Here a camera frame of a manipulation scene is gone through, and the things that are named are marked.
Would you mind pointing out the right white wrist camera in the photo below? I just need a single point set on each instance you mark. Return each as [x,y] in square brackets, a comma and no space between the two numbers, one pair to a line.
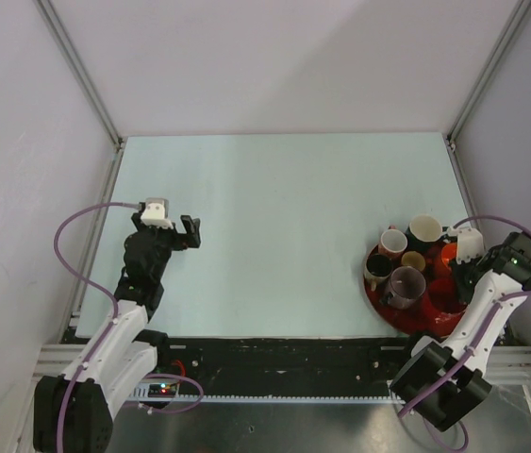
[469,243]

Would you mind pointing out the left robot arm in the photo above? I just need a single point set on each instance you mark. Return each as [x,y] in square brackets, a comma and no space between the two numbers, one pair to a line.
[75,410]

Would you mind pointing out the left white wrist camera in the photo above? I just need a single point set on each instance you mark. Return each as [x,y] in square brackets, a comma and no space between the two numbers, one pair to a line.
[152,213]

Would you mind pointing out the round red tray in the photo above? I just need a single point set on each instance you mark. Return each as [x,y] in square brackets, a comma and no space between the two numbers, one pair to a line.
[413,319]

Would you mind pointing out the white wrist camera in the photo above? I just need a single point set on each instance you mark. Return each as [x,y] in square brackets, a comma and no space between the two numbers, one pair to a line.
[469,243]
[152,213]

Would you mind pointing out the white slotted cable duct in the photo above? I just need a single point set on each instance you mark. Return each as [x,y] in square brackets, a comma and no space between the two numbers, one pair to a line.
[147,392]

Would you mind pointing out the small circuit board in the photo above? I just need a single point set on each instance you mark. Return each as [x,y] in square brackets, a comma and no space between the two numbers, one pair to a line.
[162,389]

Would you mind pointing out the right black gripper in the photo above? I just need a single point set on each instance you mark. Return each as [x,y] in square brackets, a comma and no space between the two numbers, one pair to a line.
[456,272]

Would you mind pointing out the large orange mug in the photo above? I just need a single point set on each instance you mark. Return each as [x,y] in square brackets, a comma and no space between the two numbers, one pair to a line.
[443,260]

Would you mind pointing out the brown patterned mug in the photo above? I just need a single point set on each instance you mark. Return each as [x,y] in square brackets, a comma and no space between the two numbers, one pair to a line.
[377,270]

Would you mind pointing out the aluminium frame post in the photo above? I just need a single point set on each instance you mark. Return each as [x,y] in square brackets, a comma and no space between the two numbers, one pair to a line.
[67,48]
[506,40]

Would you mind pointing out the left aluminium frame post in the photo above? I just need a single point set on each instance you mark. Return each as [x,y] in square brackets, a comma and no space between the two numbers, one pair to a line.
[67,48]

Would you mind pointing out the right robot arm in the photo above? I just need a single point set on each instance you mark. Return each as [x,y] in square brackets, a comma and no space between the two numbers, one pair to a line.
[444,381]

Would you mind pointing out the salmon pink printed mug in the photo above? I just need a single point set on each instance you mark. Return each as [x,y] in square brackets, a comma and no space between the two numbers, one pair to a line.
[392,243]

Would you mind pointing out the red mug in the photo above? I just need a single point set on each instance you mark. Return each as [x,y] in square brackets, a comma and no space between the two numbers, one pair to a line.
[443,309]

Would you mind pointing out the dark green mug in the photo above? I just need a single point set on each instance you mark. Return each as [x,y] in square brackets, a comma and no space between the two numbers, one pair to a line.
[423,232]

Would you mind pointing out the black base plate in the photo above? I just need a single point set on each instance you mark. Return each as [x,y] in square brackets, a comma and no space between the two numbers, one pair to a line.
[283,364]

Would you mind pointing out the small orange-red mug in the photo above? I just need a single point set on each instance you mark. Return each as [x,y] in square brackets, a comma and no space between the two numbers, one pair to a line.
[415,260]

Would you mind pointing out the right aluminium frame post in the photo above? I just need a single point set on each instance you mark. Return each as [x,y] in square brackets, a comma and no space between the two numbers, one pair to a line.
[506,40]

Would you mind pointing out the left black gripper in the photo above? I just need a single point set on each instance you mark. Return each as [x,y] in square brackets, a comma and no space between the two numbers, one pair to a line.
[190,240]

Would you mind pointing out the mauve mug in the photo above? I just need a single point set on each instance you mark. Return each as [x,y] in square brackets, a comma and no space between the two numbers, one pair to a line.
[406,285]

